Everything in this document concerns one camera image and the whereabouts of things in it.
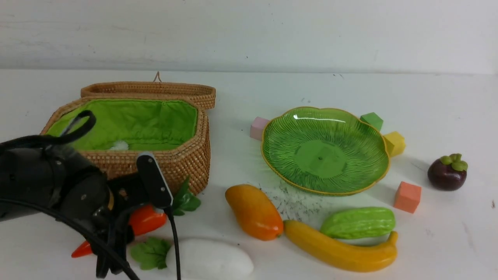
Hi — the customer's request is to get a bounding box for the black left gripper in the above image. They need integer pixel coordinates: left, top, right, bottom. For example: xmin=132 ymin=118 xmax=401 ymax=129
xmin=58 ymin=171 xmax=150 ymax=279

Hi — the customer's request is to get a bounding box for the orange plastic carrot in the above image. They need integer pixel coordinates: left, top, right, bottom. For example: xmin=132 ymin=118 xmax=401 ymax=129
xmin=71 ymin=177 xmax=202 ymax=258

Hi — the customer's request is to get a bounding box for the white plastic radish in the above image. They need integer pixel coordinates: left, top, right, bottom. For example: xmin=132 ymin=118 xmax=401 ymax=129
xmin=130 ymin=237 xmax=254 ymax=280

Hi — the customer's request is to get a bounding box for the orange yellow plastic mango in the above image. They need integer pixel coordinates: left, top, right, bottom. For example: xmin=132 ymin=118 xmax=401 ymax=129
xmin=225 ymin=184 xmax=284 ymax=241

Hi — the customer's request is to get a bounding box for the yellow plastic banana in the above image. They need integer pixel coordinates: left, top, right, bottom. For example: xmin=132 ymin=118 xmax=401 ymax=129
xmin=284 ymin=220 xmax=398 ymax=273

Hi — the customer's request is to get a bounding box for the green plastic bitter gourd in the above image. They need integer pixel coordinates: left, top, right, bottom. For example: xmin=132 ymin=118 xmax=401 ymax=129
xmin=320 ymin=207 xmax=396 ymax=240

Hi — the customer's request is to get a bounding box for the purple plastic mangosteen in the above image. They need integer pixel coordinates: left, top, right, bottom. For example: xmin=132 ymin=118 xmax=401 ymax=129
xmin=427 ymin=154 xmax=468 ymax=191

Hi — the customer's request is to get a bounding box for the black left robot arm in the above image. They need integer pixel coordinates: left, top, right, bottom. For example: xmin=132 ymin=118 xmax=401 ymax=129
xmin=0 ymin=138 xmax=147 ymax=278

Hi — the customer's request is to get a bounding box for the woven wicker basket green lining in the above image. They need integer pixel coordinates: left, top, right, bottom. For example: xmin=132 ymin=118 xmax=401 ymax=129
xmin=40 ymin=96 xmax=211 ymax=196

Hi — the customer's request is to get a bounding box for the woven wicker basket lid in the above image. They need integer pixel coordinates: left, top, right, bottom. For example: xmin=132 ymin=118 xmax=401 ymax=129
xmin=80 ymin=72 xmax=216 ymax=110

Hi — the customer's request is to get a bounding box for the pink foam cube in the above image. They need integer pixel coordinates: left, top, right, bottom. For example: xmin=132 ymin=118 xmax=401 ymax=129
xmin=250 ymin=117 xmax=269 ymax=141

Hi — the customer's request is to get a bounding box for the green leaf-shaped glass plate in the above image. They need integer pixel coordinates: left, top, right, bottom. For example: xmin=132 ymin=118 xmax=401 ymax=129
xmin=260 ymin=107 xmax=391 ymax=196

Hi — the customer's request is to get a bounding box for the green foam cube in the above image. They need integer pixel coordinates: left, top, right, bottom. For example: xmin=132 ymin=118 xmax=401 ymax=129
xmin=360 ymin=112 xmax=384 ymax=131

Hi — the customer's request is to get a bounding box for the orange foam cube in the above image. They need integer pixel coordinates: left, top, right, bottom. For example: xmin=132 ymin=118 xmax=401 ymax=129
xmin=393 ymin=181 xmax=422 ymax=214

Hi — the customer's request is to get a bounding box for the yellow foam cube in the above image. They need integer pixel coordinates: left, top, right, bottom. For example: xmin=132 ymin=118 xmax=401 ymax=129
xmin=384 ymin=131 xmax=406 ymax=158

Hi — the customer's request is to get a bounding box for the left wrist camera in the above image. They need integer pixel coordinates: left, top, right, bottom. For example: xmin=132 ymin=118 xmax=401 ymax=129
xmin=136 ymin=151 xmax=173 ymax=209

